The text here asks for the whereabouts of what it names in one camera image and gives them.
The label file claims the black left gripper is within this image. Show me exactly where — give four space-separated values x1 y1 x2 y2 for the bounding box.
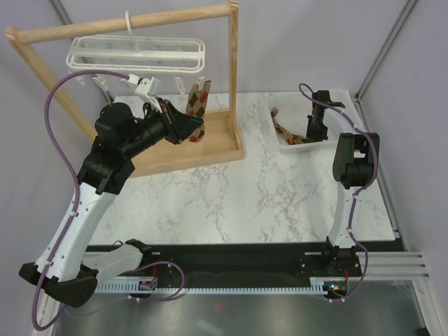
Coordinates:
122 97 204 158

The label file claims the argyle sock beige orange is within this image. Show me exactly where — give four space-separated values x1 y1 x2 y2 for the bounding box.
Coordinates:
185 80 211 143

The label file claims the white plastic clip hanger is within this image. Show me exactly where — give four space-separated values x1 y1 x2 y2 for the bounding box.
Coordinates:
66 12 206 95

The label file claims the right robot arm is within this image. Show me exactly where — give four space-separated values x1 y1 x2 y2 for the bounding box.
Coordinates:
307 90 380 276

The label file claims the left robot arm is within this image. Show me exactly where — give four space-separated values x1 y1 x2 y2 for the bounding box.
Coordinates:
19 98 204 308

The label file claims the wooden hanger stand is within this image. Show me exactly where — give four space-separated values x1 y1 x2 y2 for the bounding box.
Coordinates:
5 1 244 176

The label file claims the white perforated plastic basket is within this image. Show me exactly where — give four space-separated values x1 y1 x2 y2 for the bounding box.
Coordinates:
260 88 365 154

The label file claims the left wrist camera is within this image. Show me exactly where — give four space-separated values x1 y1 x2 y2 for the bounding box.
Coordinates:
124 74 160 109

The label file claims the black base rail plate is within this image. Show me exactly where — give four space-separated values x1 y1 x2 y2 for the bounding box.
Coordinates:
132 243 361 287

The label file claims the white cable duct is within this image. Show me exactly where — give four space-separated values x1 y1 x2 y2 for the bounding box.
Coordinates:
94 276 328 295

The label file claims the aluminium frame post right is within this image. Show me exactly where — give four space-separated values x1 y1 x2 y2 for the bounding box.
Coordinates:
352 0 419 104

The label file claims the aluminium frame post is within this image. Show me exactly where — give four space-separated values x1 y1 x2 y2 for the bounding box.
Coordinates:
48 0 115 104
352 0 419 104

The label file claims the aluminium frame post left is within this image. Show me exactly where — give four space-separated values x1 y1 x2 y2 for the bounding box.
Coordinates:
48 0 115 104

